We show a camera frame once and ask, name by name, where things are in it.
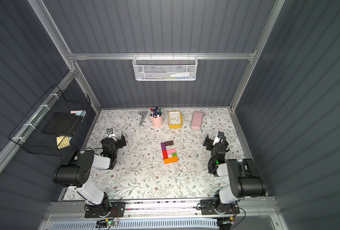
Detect red wooden block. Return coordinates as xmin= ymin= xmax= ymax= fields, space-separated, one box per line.
xmin=162 ymin=150 xmax=169 ymax=159

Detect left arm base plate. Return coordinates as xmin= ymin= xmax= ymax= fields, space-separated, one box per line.
xmin=84 ymin=201 xmax=125 ymax=219

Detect yellow tray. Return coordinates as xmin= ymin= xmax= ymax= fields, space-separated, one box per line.
xmin=168 ymin=111 xmax=182 ymax=129

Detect pink pen cup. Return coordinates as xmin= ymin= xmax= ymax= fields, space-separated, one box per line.
xmin=150 ymin=107 xmax=163 ymax=128

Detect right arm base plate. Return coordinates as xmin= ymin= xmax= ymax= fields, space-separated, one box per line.
xmin=200 ymin=199 xmax=240 ymax=216

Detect black notebook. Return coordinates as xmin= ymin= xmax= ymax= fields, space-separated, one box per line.
xmin=42 ymin=113 xmax=83 ymax=137

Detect brown wooden block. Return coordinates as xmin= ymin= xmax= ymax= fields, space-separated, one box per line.
xmin=164 ymin=140 xmax=174 ymax=146

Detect black wire basket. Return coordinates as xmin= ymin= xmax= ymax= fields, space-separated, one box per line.
xmin=8 ymin=87 xmax=91 ymax=156

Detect small circuit board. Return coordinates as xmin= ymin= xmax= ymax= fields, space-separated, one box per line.
xmin=95 ymin=219 xmax=119 ymax=229

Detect pink blue sticky notes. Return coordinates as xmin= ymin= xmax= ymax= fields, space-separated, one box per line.
xmin=70 ymin=110 xmax=86 ymax=117

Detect white tube in basket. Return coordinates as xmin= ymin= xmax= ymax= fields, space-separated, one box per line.
xmin=170 ymin=72 xmax=190 ymax=79

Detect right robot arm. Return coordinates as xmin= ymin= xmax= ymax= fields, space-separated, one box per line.
xmin=200 ymin=132 xmax=266 ymax=216

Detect orange wooden block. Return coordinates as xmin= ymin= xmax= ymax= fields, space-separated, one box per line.
xmin=164 ymin=157 xmax=179 ymax=164

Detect pink wooden block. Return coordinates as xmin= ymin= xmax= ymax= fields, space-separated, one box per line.
xmin=167 ymin=149 xmax=176 ymax=154

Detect yellow sticky notes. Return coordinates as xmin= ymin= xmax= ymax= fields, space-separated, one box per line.
xmin=56 ymin=136 xmax=72 ymax=149

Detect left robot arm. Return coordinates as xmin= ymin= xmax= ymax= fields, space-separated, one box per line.
xmin=53 ymin=128 xmax=126 ymax=218

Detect white wire basket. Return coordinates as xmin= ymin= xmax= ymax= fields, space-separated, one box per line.
xmin=132 ymin=54 xmax=198 ymax=81

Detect pink case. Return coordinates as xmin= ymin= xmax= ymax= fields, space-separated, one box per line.
xmin=191 ymin=111 xmax=203 ymax=130

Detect purple wooden block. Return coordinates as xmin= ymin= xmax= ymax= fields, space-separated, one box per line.
xmin=161 ymin=142 xmax=166 ymax=151

